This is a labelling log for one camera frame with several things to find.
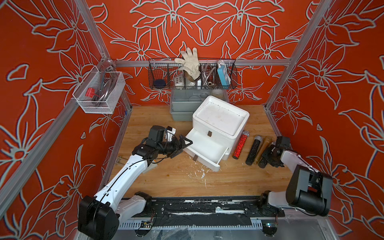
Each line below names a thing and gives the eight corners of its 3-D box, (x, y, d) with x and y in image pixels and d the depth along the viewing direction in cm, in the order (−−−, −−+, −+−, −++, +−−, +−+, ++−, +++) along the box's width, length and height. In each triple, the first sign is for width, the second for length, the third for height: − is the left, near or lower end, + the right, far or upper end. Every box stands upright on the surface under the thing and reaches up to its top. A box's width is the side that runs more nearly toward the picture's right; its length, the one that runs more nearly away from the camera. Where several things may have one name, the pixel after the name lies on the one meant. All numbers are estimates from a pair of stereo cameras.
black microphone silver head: (244, 163, 90) (245, 161, 88) (254, 137, 103) (256, 134, 100) (251, 167, 89) (253, 164, 86) (261, 140, 101) (262, 137, 98)
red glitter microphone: (232, 157, 93) (233, 154, 89) (241, 132, 105) (243, 129, 102) (239, 160, 91) (241, 157, 88) (248, 135, 103) (250, 131, 100)
